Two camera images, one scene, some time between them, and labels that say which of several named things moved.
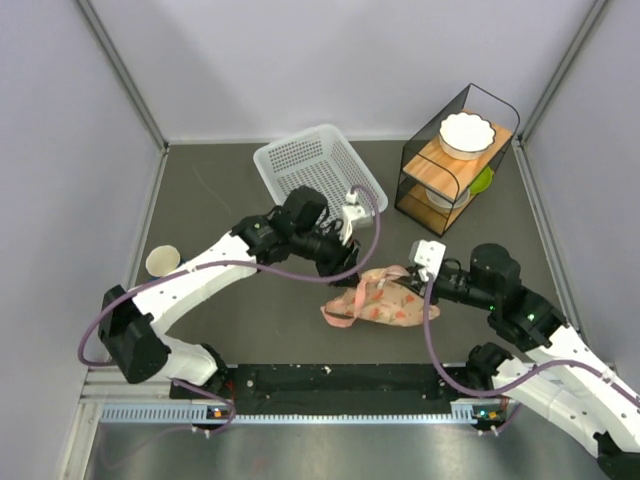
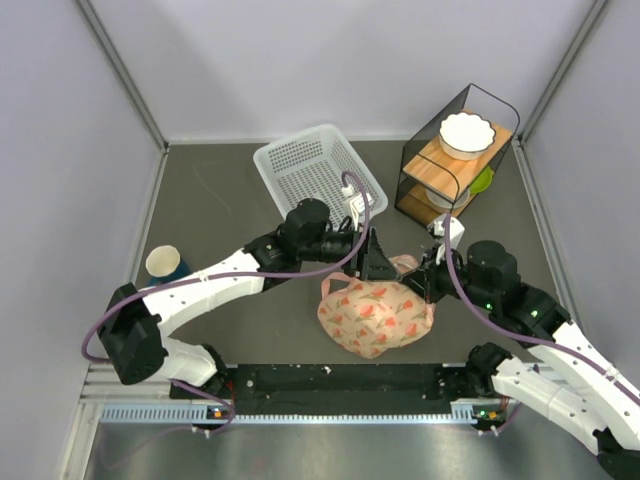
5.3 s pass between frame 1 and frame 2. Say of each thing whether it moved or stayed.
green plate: stayed
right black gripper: stayed
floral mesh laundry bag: moved
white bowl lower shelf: stayed
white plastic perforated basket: stayed
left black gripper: moved
